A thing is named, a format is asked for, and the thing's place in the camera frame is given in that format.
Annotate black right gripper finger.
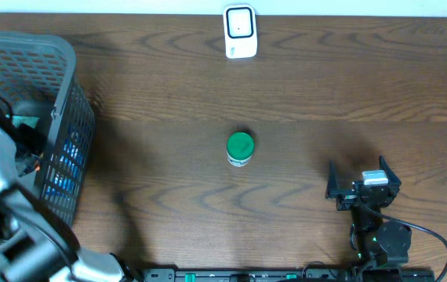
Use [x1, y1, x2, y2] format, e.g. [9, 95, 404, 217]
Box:
[325, 161, 341, 199]
[379, 155, 402, 186]

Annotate green lid white jar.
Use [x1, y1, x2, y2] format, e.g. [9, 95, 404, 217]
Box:
[227, 132, 255, 167]

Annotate blue Oreo cookie pack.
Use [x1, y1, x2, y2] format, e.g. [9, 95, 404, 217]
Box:
[43, 125, 85, 199]

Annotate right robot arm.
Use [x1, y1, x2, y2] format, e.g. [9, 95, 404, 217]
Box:
[325, 157, 412, 269]

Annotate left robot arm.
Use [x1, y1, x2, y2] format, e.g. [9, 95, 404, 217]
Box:
[0, 106, 136, 281]

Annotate white barcode scanner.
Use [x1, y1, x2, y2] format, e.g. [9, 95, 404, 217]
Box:
[223, 4, 258, 59]

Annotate grey plastic mesh basket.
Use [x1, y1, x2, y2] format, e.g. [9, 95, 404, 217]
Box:
[0, 31, 95, 225]

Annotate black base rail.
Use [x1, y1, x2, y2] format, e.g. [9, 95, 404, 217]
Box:
[140, 267, 435, 282]

